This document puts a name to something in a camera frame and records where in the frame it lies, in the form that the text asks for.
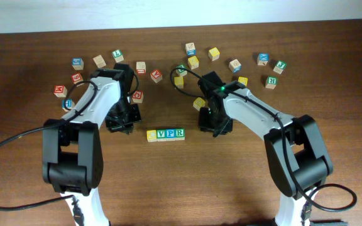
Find yellow C block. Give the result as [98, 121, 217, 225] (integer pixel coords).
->
[146, 130, 157, 142]

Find green r block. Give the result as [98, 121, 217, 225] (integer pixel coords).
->
[175, 128, 185, 141]
[265, 76, 278, 89]

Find green V block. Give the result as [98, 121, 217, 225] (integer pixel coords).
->
[156, 129, 167, 142]

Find blue P block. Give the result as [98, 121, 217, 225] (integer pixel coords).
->
[165, 129, 176, 141]

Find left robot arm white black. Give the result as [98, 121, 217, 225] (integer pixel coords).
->
[42, 63, 141, 225]

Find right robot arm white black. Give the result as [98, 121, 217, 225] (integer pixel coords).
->
[197, 72, 333, 225]

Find yellow umbrella block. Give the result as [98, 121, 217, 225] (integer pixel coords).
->
[193, 97, 206, 111]

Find red O block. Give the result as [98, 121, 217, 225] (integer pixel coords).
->
[132, 90, 144, 104]

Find yellow block right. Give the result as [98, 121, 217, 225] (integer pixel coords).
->
[238, 77, 248, 86]

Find wooden block red side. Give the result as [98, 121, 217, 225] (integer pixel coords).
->
[136, 62, 146, 74]

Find red A block centre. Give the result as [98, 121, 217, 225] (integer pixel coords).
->
[150, 69, 163, 83]

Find blue H block upper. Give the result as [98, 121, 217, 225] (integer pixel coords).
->
[62, 99, 75, 112]

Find wooden D block blue side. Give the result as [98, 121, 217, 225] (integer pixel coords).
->
[229, 59, 241, 73]

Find green Z block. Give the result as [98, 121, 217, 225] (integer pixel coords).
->
[176, 64, 187, 77]

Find red 9 block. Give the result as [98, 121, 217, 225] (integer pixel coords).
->
[71, 73, 84, 84]

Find plain wooden block top left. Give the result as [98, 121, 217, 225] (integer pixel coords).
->
[93, 55, 107, 68]

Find yellow block upper centre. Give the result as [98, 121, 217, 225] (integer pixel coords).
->
[187, 56, 199, 70]

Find green L block top left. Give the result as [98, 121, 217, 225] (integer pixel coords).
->
[112, 50, 124, 63]

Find yellow block top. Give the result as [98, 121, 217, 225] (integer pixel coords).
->
[208, 47, 220, 61]

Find red M block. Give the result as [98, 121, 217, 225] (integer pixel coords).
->
[53, 85, 67, 98]

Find blue S block left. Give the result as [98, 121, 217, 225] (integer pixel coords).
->
[72, 58, 84, 70]

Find wooden block blue side top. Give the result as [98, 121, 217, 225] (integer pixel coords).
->
[185, 43, 196, 56]

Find blue X block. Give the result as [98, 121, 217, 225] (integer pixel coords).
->
[257, 53, 270, 66]

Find green J block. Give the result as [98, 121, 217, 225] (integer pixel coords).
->
[273, 60, 287, 74]

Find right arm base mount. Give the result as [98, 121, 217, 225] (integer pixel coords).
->
[310, 221, 349, 226]

